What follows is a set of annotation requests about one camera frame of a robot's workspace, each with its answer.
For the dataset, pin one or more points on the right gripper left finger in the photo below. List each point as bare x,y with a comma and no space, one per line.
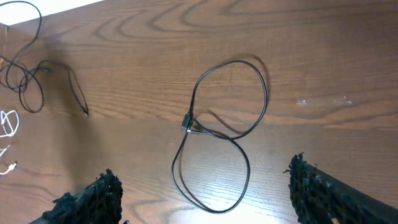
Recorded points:
98,203

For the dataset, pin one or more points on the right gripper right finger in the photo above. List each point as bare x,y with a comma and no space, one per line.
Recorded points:
320,198

